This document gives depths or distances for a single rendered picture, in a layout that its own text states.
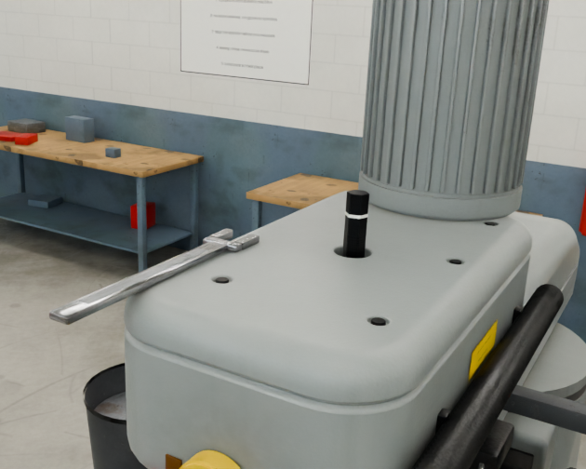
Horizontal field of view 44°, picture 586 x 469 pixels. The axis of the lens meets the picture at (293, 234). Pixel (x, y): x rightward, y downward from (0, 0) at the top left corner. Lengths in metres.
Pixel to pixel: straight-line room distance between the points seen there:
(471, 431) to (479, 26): 0.42
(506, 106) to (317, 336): 0.41
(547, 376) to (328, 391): 0.79
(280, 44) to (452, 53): 4.80
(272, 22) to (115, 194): 2.25
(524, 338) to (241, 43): 5.13
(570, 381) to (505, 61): 0.61
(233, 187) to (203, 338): 5.43
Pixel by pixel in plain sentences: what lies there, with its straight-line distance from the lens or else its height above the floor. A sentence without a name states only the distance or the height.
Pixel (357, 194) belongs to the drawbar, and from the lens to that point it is 0.68.
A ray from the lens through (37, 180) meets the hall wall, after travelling 7.52.
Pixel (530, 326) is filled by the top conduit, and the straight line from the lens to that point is 0.81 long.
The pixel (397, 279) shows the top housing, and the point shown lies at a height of 1.89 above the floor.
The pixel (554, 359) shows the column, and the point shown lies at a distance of 1.33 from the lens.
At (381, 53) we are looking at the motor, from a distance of 0.86.
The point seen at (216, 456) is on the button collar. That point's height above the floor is 1.79.
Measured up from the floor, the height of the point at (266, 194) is 0.88.
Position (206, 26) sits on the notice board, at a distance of 5.96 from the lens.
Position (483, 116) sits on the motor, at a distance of 0.82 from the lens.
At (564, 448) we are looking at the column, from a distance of 1.30.
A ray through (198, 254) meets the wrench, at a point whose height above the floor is 1.90.
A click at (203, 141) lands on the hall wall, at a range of 6.07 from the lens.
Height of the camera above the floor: 2.12
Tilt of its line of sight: 18 degrees down
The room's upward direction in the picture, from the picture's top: 3 degrees clockwise
